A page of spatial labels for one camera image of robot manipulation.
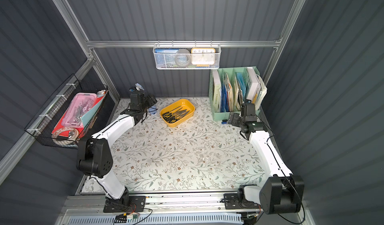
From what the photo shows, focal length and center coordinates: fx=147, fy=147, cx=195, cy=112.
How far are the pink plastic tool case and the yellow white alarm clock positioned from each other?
0.59 m

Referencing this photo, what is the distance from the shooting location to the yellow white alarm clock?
897mm

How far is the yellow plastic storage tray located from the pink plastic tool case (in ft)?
1.38

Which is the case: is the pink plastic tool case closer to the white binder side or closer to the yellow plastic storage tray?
the yellow plastic storage tray

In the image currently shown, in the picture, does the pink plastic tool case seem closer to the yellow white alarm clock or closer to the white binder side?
the yellow white alarm clock

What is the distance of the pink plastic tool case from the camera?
0.69 meters
